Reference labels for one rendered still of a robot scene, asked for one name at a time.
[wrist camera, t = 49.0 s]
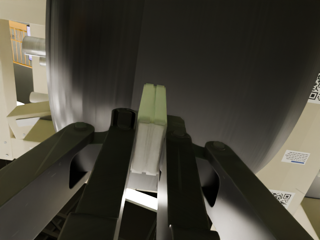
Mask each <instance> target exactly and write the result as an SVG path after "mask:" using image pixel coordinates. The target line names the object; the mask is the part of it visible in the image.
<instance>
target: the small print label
mask: <svg viewBox="0 0 320 240"><path fill-rule="evenodd" d="M309 155H310V153H305V152H299V151H293V150H286V152H285V154H284V156H283V158H282V160H281V161H283V162H289V163H296V164H302V165H305V163H306V161H307V159H308V157H309Z"/></svg>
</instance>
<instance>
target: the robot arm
mask: <svg viewBox="0 0 320 240"><path fill-rule="evenodd" d="M130 170H131V171H132V172H133V173H140V174H142V172H146V174H147V175H154V176H156V174H158V180H157V185H156V189H157V190H158V197H157V231H156V240H220V238H221V240H314V239H313V238H312V236H310V234H308V232H307V231H306V230H305V229H304V228H303V227H302V226H301V225H300V224H299V223H298V221H297V220H296V219H295V218H294V217H293V216H292V215H291V214H290V213H289V212H288V210H287V209H286V208H285V207H284V206H283V205H282V204H281V203H280V202H279V201H278V199H277V198H276V197H275V196H274V195H273V194H272V193H271V192H270V191H269V189H268V188H267V187H266V186H265V185H264V184H263V183H262V182H261V181H260V180H259V178H258V177H257V176H256V175H255V174H254V173H253V172H252V171H251V170H250V169H249V167H248V166H247V165H246V164H245V163H244V162H243V161H242V160H241V159H240V158H239V156H238V155H237V154H236V153H235V152H234V151H233V150H232V149H231V148H230V147H229V146H228V145H226V144H224V143H223V142H220V141H208V142H206V144H205V147H202V146H198V145H196V144H194V143H192V140H191V136H190V135H189V134H187V133H186V128H185V122H184V120H183V119H182V118H181V117H179V116H172V115H167V107H166V88H165V87H164V86H162V85H157V86H154V85H153V84H150V83H146V84H144V88H143V93H142V97H141V102H140V108H139V111H136V110H132V109H127V108H116V109H113V110H112V112H111V121H110V128H109V130H108V131H104V132H95V128H94V126H92V125H91V124H88V123H84V122H75V123H71V124H69V125H67V126H66V127H64V128H63V129H61V130H59V131H58V132H56V133H55V134H53V135H52V136H50V137H49V138H47V139H46V140H44V141H43V142H41V143H40V144H38V145H37V146H35V147H34V148H32V149H31V150H29V151H27V152H26V153H24V154H23V155H21V156H20V157H18V158H17V159H15V160H14V161H12V162H11V163H9V164H8V165H6V166H5V167H3V168H2V169H0V240H34V239H35V238H36V237H37V236H38V234H39V233H40V232H41V231H42V230H43V229H44V228H45V227H46V226H47V224H48V223H49V222H50V221H51V220H52V219H53V218H54V217H55V215H56V214H57V213H58V212H59V211H60V210H61V209H62V208H63V206H64V205H65V204H66V203H67V202H68V201H69V200H70V199H71V198H72V196H73V195H74V194H75V193H76V192H77V191H78V190H79V189H80V187H81V186H82V185H83V184H84V183H85V182H86V181H87V180H88V181H87V184H86V186H85V188H84V191H83V193H82V196H81V198H80V201H79V203H78V205H77V208H76V210H75V213H74V212H70V213H69V214H68V216H67V218H66V220H65V222H64V225H63V227H62V229H61V232H60V234H59V236H58V239H57V240H118V236H119V231H120V224H121V218H122V213H123V208H124V202H125V197H126V192H127V186H128V181H129V176H130ZM207 214H208V215H207ZM208 216H209V218H210V219H211V221H212V223H213V225H214V227H215V229H216V231H215V230H210V225H209V220H208Z"/></svg>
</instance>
